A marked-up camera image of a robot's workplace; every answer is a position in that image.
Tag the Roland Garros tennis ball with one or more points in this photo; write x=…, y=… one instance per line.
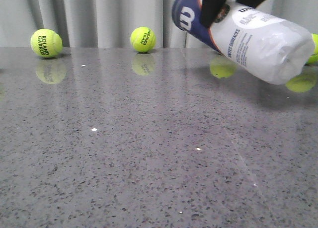
x=46, y=43

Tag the Head Team tennis ball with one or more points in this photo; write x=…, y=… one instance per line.
x=143, y=39

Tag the Wilson tennis ball can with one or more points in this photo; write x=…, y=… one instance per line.
x=270, y=48

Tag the grey pleated curtain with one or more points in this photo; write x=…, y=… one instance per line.
x=90, y=23

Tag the plain yellow tennis ball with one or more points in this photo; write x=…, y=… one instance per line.
x=314, y=56

